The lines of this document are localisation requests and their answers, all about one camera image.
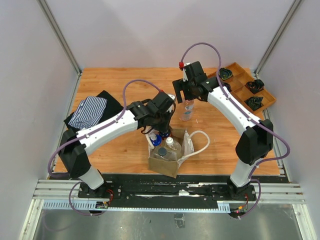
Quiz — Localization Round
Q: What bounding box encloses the pink cap clear bottle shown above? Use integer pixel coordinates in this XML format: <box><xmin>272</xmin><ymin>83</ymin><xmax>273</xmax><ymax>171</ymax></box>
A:
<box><xmin>180</xmin><ymin>100</ymin><xmax>195</xmax><ymax>122</ymax></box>

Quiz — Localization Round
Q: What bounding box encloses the white cap clear bottle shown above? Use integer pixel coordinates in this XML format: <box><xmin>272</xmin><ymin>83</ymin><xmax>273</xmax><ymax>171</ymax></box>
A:
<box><xmin>164</xmin><ymin>137</ymin><xmax>182</xmax><ymax>154</ymax></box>

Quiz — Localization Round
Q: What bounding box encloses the wooden divided tray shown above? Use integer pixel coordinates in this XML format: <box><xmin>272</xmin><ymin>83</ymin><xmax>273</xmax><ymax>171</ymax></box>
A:
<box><xmin>222</xmin><ymin>62</ymin><xmax>276</xmax><ymax>117</ymax></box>

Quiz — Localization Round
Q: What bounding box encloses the black garment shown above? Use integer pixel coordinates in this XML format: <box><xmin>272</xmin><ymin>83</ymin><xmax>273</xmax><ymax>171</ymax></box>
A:
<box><xmin>64</xmin><ymin>90</ymin><xmax>124</xmax><ymax>132</ymax></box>

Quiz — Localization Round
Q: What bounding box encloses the blue striped shirt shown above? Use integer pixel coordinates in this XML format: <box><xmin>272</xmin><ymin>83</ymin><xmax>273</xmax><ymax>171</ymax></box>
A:
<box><xmin>68</xmin><ymin>96</ymin><xmax>108</xmax><ymax>130</ymax></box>

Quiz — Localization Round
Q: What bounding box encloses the blue orange pump bottle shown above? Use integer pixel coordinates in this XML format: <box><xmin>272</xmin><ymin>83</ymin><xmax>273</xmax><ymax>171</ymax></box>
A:
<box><xmin>158</xmin><ymin>129</ymin><xmax>172</xmax><ymax>140</ymax></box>

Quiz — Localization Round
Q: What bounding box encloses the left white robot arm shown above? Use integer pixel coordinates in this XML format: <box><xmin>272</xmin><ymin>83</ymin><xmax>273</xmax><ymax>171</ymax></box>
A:
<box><xmin>58</xmin><ymin>91</ymin><xmax>176</xmax><ymax>198</ymax></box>

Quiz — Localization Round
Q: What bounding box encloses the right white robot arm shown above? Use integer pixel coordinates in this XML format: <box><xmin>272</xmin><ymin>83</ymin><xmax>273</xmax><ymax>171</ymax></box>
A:
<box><xmin>172</xmin><ymin>61</ymin><xmax>273</xmax><ymax>200</ymax></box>

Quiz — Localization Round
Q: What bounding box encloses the canvas burlap tote bag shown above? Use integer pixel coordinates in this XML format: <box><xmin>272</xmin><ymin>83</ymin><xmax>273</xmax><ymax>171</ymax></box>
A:
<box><xmin>147</xmin><ymin>128</ymin><xmax>210</xmax><ymax>178</ymax></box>

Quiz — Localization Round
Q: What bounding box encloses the rolled dark blue tie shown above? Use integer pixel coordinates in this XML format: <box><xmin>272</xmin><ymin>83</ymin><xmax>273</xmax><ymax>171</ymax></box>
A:
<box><xmin>218</xmin><ymin>67</ymin><xmax>233</xmax><ymax>81</ymax></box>

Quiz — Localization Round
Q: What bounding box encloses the grey cap square bottle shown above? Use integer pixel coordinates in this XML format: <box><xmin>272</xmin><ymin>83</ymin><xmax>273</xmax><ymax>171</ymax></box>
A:
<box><xmin>150</xmin><ymin>146</ymin><xmax>178</xmax><ymax>162</ymax></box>

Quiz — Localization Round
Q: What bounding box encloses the rolled black orange tie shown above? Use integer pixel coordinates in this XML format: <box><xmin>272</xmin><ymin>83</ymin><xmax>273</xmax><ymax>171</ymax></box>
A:
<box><xmin>245</xmin><ymin>79</ymin><xmax>265</xmax><ymax>94</ymax></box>

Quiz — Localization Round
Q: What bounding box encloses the rolled black dotted tie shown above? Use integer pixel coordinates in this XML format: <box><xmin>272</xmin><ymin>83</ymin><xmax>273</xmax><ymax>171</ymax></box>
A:
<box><xmin>244</xmin><ymin>96</ymin><xmax>263</xmax><ymax>111</ymax></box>

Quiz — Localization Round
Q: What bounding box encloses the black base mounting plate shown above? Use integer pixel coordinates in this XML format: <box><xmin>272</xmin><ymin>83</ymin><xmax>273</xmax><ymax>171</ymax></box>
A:
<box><xmin>77</xmin><ymin>173</ymin><xmax>257</xmax><ymax>209</ymax></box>

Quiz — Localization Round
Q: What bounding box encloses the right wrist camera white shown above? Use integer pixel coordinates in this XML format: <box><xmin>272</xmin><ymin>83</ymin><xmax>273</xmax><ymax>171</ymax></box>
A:
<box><xmin>178</xmin><ymin>61</ymin><xmax>193</xmax><ymax>82</ymax></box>

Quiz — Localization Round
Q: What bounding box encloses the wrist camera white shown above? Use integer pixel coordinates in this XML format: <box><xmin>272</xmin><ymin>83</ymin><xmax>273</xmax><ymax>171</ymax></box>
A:
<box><xmin>178</xmin><ymin>61</ymin><xmax>193</xmax><ymax>82</ymax></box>
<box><xmin>160</xmin><ymin>91</ymin><xmax>176</xmax><ymax>113</ymax></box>

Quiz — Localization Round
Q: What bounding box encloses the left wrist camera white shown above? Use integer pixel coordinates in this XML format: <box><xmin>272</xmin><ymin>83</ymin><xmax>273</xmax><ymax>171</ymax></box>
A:
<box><xmin>160</xmin><ymin>91</ymin><xmax>176</xmax><ymax>113</ymax></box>

